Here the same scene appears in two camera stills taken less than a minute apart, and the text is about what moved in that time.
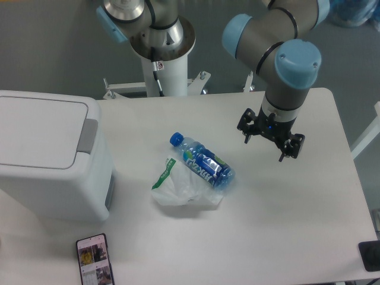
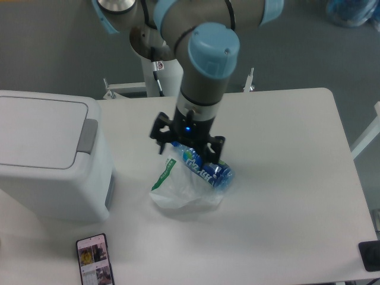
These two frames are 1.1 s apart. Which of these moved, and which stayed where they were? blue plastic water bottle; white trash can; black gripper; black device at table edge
Moved: black gripper
Stayed: white trash can; black device at table edge; blue plastic water bottle
